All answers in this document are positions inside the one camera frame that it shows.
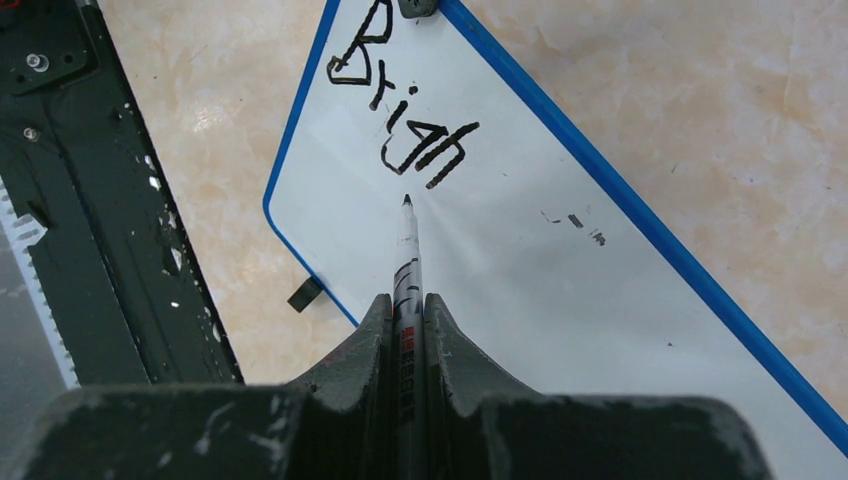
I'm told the white slotted cable duct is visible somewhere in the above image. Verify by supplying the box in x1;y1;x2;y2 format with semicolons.
1;182;80;389

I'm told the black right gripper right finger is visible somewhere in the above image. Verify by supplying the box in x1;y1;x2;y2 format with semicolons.
424;294;772;479

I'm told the blue framed whiteboard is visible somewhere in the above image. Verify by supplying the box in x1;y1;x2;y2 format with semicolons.
263;1;847;479

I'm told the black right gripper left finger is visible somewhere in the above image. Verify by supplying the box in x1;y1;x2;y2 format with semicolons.
7;294;393;479

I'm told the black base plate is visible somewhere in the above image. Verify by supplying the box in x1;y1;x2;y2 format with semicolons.
1;1;243;385

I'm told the white black marker pen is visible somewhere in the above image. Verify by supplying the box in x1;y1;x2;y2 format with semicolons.
392;194;427;479

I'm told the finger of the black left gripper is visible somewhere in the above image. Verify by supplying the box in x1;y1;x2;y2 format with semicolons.
398;0;439;18

